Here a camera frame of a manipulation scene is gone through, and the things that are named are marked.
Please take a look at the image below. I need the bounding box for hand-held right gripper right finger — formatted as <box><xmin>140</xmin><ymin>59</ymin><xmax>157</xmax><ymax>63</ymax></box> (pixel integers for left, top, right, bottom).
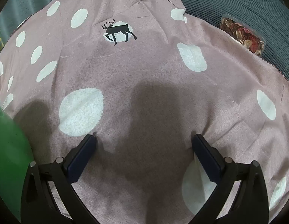
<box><xmin>189</xmin><ymin>134</ymin><xmax>270</xmax><ymax>224</ymax></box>

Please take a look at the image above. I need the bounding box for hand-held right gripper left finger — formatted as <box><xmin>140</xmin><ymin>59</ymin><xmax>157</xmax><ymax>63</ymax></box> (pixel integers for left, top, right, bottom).
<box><xmin>21</xmin><ymin>134</ymin><xmax>100</xmax><ymax>224</ymax></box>

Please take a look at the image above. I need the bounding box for green bowl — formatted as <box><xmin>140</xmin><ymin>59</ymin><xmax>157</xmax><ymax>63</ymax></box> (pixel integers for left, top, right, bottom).
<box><xmin>0</xmin><ymin>99</ymin><xmax>34</xmax><ymax>222</ymax></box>

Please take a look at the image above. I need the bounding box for pink polka dot blanket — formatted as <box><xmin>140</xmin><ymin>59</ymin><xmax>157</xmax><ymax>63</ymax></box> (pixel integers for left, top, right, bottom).
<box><xmin>0</xmin><ymin>0</ymin><xmax>289</xmax><ymax>224</ymax></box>

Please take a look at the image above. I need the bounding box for grey sofa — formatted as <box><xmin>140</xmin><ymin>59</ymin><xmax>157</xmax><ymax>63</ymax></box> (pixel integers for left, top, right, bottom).
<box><xmin>177</xmin><ymin>0</ymin><xmax>289</xmax><ymax>84</ymax></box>

